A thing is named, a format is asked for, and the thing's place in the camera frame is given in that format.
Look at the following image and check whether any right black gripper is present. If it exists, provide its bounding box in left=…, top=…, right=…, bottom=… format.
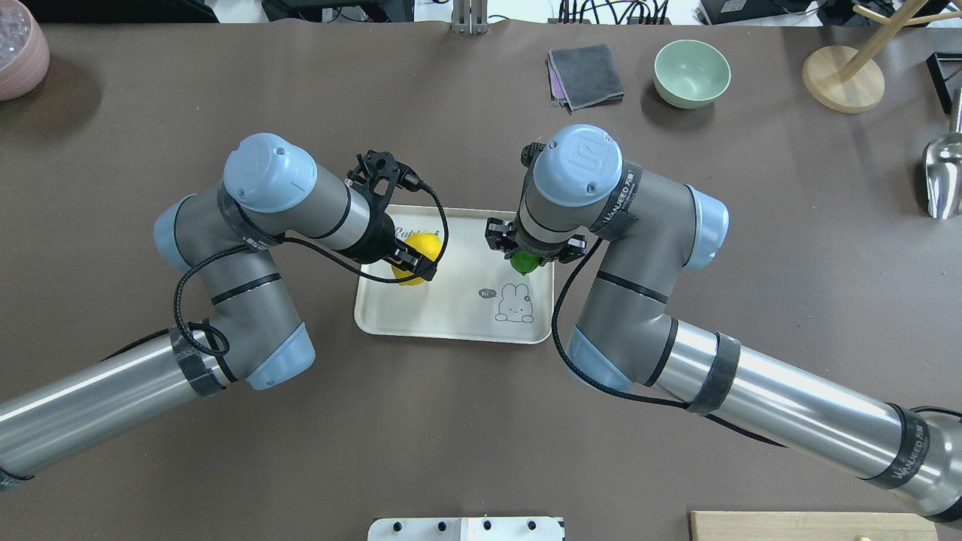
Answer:
left=485, top=143, right=588, bottom=266

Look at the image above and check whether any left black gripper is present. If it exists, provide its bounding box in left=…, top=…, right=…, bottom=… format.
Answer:
left=344, top=150, right=440, bottom=283

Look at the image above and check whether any yellow lemon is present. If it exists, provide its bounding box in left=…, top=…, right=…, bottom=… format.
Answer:
left=392, top=232, right=443, bottom=287

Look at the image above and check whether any green lime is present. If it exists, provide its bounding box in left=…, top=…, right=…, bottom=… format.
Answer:
left=508, top=250, right=543, bottom=275

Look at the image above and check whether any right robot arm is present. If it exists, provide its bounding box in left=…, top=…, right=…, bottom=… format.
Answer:
left=485, top=124, right=961, bottom=530

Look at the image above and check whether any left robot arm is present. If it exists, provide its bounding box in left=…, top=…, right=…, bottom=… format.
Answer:
left=1, top=133, right=440, bottom=490

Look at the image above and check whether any white rabbit tray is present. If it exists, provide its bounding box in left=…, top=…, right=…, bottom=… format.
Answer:
left=354, top=208, right=555, bottom=343

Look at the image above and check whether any grey folded cloth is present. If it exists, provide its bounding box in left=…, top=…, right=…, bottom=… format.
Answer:
left=546, top=44, right=625, bottom=112

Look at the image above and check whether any mint green bowl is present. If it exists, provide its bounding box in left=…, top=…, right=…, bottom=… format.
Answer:
left=654, top=40, right=732, bottom=110

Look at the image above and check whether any bamboo cutting board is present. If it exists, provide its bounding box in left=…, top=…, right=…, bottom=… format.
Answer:
left=690, top=511, right=938, bottom=540

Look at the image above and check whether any wooden cup tree stand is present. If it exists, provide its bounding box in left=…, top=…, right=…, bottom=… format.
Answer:
left=803, top=1, right=961, bottom=114

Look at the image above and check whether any silver metal scoop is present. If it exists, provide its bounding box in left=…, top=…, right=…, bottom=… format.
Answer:
left=924, top=88, right=961, bottom=220

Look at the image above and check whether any pink ribbed bowl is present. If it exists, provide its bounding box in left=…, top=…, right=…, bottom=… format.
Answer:
left=1, top=1, right=50, bottom=101

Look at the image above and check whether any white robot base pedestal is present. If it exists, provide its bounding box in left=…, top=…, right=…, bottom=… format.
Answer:
left=367, top=516, right=566, bottom=540

